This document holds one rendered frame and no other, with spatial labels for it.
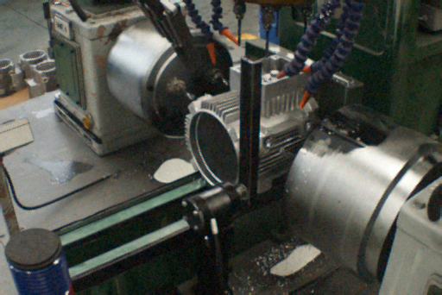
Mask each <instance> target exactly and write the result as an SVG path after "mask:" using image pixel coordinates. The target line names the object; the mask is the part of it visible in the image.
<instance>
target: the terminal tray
mask: <svg viewBox="0 0 442 295"><path fill-rule="evenodd" d="M261 60H262V68H263V75H262V88H261V97H262V109H261V113H262V115H263V117H264V118H265V117H267V118H268V119H270V117H269V116H272V117H274V116H275V113H276V114H277V115H280V111H281V112H282V113H285V110H286V111H287V112H289V109H291V110H294V107H296V108H298V106H299V105H300V103H301V100H302V98H303V96H304V94H305V92H306V91H305V87H306V85H307V80H308V78H309V77H311V74H312V73H311V72H300V74H298V75H294V76H293V77H291V78H289V77H285V78H283V79H281V78H280V79H278V78H277V76H278V75H279V74H280V73H281V72H282V70H283V69H282V68H283V66H284V65H285V64H287V63H290V62H291V61H290V60H287V59H284V58H282V57H281V56H278V55H274V56H269V57H268V58H266V57H265V58H262V59H261ZM268 73H269V74H268ZM240 78H241V65H240V66H233V67H231V68H230V91H240Z"/></svg>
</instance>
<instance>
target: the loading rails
mask: <svg viewBox="0 0 442 295"><path fill-rule="evenodd" d="M193 179H194V180H193ZM197 179H198V182H199V183H200V184H201V185H199V184H198V182H197V181H196V180H197ZM199 179H200V180H199ZM194 181H195V182H194ZM204 182H205V181H203V180H202V174H201V172H200V170H198V171H197V172H194V173H191V174H188V175H187V176H184V177H182V178H179V179H176V180H174V181H173V182H170V183H168V184H166V185H160V186H158V187H156V188H154V189H152V190H149V191H146V192H144V193H143V194H140V195H138V196H135V197H133V198H131V199H126V200H124V201H122V202H120V203H118V204H115V205H112V206H111V207H109V208H105V209H102V210H101V211H98V212H96V213H93V214H92V215H88V216H86V217H83V218H81V219H79V220H75V221H74V222H71V223H69V224H65V225H63V226H61V227H59V228H57V229H53V230H51V231H53V232H54V233H55V234H57V236H58V237H59V238H60V239H61V242H62V247H63V250H64V255H65V258H66V262H67V265H68V269H69V273H70V277H71V281H72V285H73V289H74V292H75V295H146V294H149V293H150V292H152V291H153V290H157V289H159V288H160V287H161V286H165V285H167V284H169V283H171V282H173V283H174V284H175V285H176V286H178V285H180V284H181V283H185V282H187V281H188V280H189V279H191V278H193V277H197V251H196V239H195V238H193V237H192V236H191V235H190V226H189V225H188V223H187V222H186V221H184V220H183V217H184V215H183V211H182V199H183V198H184V197H187V196H191V195H193V194H200V193H201V192H203V191H207V190H209V189H211V187H208V184H205V183H204ZM203 183H204V184H203ZM275 183H276V184H275ZM272 184H273V185H272ZM272 184H271V185H272V186H271V188H270V189H268V190H266V191H264V192H262V193H257V201H255V202H254V203H252V204H247V203H246V202H245V201H243V200H242V209H241V212H240V213H239V214H238V215H236V216H233V217H231V218H227V219H229V220H230V221H231V222H232V223H234V224H235V235H234V236H232V237H230V238H229V259H232V258H234V257H236V256H238V255H239V254H241V253H242V252H244V251H246V250H248V249H250V248H252V247H254V246H255V245H257V244H259V243H261V242H263V241H265V240H267V239H270V240H272V241H273V242H274V243H275V244H276V245H277V246H280V245H282V244H284V243H286V242H289V241H290V240H292V239H293V235H294V233H293V231H292V230H289V229H288V226H287V224H286V222H285V216H284V210H283V198H284V190H285V185H286V180H283V181H281V182H280V180H279V179H274V180H272ZM190 185H192V187H191V186H190ZM198 185H199V187H200V188H198V189H196V188H197V187H198Z"/></svg>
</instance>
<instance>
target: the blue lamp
mask: <svg viewBox="0 0 442 295"><path fill-rule="evenodd" d="M8 265H9V269H10V272H11V275H12V278H13V280H14V282H15V285H16V289H17V291H18V294H19V295H65V294H66V292H67V291H68V290H69V287H70V285H71V277H70V273H69V269H68V265H67V262H66V258H65V255H64V250H63V247H62V251H61V253H60V256H59V257H58V258H57V260H55V261H54V262H53V263H51V264H49V267H46V268H43V269H40V270H38V271H29V270H28V271H25V270H23V269H18V268H15V267H13V266H11V265H10V264H9V263H8Z"/></svg>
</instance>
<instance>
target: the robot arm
mask: <svg viewBox="0 0 442 295"><path fill-rule="evenodd" d="M132 1H133V2H134V3H135V4H137V6H138V7H139V9H141V10H142V12H143V14H144V15H145V16H146V17H147V18H148V20H149V21H151V24H152V25H153V27H154V28H155V29H156V30H157V31H158V33H159V34H160V36H161V37H162V38H165V37H166V39H167V42H168V43H172V44H171V46H172V47H173V50H174V51H175V53H176V55H178V57H179V58H180V60H181V62H182V64H183V65H184V67H185V68H186V69H187V70H188V71H189V72H193V71H194V70H196V69H197V68H198V67H200V66H201V65H202V64H203V62H202V60H201V58H200V57H199V53H198V52H197V51H196V49H195V48H194V46H193V44H192V43H191V40H192V39H193V36H192V34H191V32H190V29H189V28H188V26H187V25H186V20H185V18H184V16H183V14H182V13H181V7H180V5H179V4H178V3H177V2H176V3H174V4H171V2H170V1H169V0H132Z"/></svg>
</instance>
